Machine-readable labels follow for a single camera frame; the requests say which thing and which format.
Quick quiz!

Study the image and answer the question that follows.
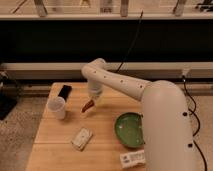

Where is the red chili pepper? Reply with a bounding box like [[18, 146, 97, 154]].
[[82, 100, 95, 113]]

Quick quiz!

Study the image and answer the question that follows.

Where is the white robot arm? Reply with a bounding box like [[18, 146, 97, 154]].
[[81, 58, 196, 171]]

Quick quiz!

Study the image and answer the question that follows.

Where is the black rectangular block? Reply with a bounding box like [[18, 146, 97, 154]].
[[58, 85, 72, 100]]

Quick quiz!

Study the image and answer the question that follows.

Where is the white plastic cup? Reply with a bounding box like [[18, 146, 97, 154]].
[[47, 97, 66, 119]]

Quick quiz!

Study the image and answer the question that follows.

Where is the green bowl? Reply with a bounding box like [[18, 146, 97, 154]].
[[114, 112, 144, 148]]

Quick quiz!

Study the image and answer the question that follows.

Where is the white labelled box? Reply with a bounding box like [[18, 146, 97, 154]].
[[120, 150, 146, 168]]

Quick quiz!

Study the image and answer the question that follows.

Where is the black cable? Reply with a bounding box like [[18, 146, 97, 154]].
[[181, 75, 208, 171], [114, 10, 145, 74]]

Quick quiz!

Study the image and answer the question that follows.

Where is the black cable at right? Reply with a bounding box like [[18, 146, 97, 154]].
[[181, 75, 208, 171]]

